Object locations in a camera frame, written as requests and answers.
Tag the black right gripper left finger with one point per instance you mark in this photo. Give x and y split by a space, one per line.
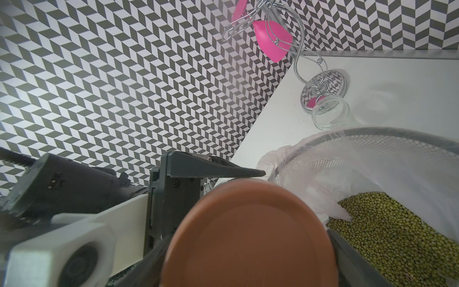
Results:
148 272

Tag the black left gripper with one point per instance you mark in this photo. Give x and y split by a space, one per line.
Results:
177 185

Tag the wire stand with pink discs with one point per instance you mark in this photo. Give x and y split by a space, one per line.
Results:
275 41

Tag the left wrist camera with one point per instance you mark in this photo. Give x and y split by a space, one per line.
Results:
97 246

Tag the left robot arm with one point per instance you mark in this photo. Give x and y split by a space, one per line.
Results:
53 185

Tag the clear plastic bin liner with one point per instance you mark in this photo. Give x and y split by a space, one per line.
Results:
437 210

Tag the mung beans pile in bin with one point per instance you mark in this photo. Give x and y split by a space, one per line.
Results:
403 248

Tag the grey mesh waste bin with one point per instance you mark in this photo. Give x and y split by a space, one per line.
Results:
362 159

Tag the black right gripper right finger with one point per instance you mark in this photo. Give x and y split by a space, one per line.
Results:
353 269

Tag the glass jar with mung beans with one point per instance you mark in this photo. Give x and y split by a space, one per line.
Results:
330 113

